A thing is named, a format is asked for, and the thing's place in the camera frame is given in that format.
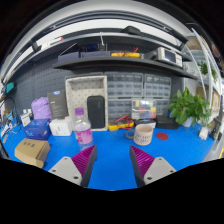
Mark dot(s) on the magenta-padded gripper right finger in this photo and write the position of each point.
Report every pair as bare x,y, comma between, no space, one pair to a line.
153,168

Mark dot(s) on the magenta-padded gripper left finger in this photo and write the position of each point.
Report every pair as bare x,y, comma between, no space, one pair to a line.
71,166

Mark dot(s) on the clear bottle with purple cap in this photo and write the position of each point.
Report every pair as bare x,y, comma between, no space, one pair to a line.
82,131

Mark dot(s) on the flat round red coaster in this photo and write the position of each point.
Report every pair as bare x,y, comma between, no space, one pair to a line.
162,136

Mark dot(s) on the beige patterned mug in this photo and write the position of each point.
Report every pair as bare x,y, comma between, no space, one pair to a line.
144,135

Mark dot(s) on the white product box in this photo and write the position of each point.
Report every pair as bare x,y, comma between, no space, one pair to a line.
60,127

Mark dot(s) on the brown cardboard box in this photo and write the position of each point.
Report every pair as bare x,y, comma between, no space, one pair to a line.
31,151

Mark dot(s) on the black box with white label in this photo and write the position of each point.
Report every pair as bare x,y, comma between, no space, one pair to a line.
145,122

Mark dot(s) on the black flat box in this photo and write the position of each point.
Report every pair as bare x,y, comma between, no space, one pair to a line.
166,122

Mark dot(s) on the blue printed box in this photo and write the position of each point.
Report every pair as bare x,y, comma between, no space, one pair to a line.
36,130

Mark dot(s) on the yellow multimeter with leads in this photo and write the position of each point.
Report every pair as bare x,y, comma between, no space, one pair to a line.
115,126

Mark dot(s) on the clear compartment parts box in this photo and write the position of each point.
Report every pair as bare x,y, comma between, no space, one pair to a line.
143,109

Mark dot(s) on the black rectangular case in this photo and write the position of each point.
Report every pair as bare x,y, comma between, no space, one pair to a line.
96,111

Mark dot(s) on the dark grey flat box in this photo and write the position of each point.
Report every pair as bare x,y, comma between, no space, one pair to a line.
58,105

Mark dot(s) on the purple plastic bag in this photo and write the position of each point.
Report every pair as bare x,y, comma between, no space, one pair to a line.
41,108

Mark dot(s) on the small white box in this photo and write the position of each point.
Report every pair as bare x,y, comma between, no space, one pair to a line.
25,119

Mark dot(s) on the wide grey drawer cabinet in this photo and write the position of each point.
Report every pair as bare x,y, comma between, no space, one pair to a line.
118,109

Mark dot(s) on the green potted plant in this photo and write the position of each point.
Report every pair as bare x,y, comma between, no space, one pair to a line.
186,106

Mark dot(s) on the white perforated tray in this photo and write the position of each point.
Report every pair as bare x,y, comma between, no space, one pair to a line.
78,93

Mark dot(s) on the grey small-parts drawer cabinet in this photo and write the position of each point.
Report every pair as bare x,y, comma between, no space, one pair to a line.
157,86
124,85

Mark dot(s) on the teal plastic bin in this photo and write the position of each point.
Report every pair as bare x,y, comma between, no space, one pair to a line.
10,87

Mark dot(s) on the dark grey shelf board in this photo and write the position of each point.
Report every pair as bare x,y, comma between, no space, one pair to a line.
123,63
110,36

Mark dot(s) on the grey oscilloscope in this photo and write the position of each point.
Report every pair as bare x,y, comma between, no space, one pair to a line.
165,56

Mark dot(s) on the yellow tool with red leads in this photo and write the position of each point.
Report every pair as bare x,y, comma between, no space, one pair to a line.
125,54

